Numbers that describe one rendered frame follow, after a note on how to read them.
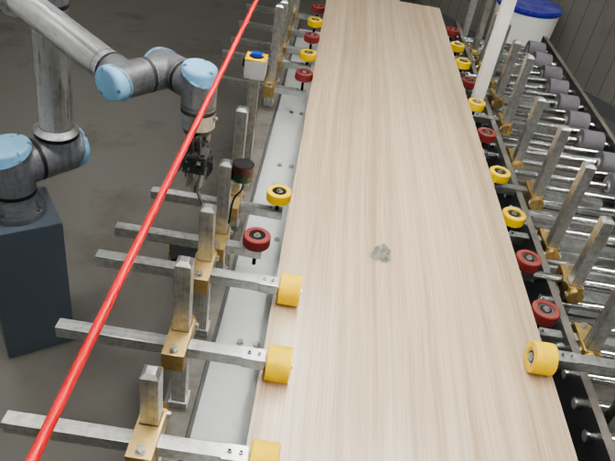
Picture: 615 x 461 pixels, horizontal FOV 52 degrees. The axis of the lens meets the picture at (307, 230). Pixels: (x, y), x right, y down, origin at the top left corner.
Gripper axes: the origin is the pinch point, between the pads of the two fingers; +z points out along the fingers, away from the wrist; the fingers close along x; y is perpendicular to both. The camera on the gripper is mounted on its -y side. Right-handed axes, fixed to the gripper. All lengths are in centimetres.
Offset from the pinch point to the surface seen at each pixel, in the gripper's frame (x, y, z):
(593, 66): 255, -383, 62
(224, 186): 8.2, 0.6, -2.3
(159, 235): -9.0, 4.1, 16.1
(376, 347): 54, 38, 12
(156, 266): -2.9, 29.2, 6.4
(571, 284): 115, -4, 14
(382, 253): 56, 2, 11
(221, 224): 8.0, 0.3, 11.2
